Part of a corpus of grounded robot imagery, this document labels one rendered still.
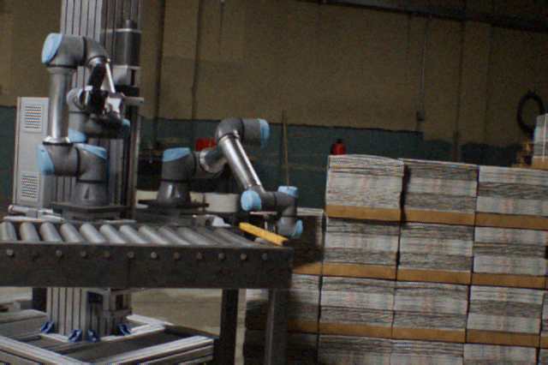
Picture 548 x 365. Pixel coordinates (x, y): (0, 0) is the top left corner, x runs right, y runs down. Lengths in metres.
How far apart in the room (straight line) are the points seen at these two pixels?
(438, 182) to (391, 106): 7.59
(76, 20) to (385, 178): 1.44
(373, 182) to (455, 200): 0.32
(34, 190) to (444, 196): 1.72
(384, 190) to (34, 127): 1.51
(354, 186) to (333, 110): 7.29
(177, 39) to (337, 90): 2.14
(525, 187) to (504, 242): 0.23
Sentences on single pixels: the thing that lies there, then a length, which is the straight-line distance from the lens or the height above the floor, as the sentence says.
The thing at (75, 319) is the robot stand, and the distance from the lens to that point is 3.59.
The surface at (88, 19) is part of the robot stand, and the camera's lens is 3.54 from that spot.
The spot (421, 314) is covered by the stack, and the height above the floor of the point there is 0.48.
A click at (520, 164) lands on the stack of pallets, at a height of 1.01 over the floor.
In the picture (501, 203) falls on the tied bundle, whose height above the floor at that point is 0.93.
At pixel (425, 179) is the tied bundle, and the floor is 1.00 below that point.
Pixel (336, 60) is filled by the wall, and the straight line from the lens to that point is 10.48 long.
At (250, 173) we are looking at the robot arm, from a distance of 3.07.
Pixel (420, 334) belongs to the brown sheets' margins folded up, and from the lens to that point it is 3.30.
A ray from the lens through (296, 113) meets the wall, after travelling 10.26.
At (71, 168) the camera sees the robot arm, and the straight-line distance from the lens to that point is 3.20.
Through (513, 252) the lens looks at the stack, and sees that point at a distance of 3.31.
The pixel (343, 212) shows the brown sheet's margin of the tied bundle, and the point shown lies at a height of 0.85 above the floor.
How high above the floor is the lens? 1.12
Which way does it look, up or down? 3 degrees down
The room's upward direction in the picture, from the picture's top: 4 degrees clockwise
